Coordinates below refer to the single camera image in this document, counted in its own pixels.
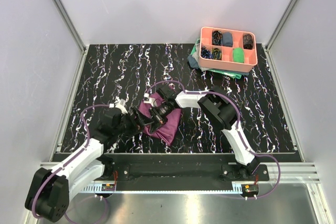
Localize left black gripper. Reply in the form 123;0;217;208
113;106;153;137

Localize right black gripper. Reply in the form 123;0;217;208
149;100;173;134

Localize purple cloth napkin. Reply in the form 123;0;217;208
139;87;181;145

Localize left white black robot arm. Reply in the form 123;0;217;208
25;105;154;222

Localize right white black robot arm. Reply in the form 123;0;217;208
149;85;260;180

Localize blue rolled napkin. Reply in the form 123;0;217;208
222;32;233;47

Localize green rolled napkin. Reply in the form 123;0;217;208
233;48;245;63

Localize dark patterned rolled napkin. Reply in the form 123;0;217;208
243;34;254;50

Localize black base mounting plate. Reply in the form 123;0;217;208
94;153;269;182

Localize stack of folded cloths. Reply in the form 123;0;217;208
187;38;249;79

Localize colourful band bundle left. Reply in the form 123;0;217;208
201;47;212;59

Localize colourful band bundle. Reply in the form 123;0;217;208
211;48;222;60
212;30;223;46
201;47;212;59

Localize colourful band bundle middle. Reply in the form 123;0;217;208
211;48;222;60

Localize colourful band bundle top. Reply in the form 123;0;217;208
212;30;223;46

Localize pink compartment tray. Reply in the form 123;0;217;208
199;26;258;72

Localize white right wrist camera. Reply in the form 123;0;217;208
143;93;156;106

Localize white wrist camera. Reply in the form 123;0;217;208
109;99;128;114
143;93;156;106

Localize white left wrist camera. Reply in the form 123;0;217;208
109;99;128;114

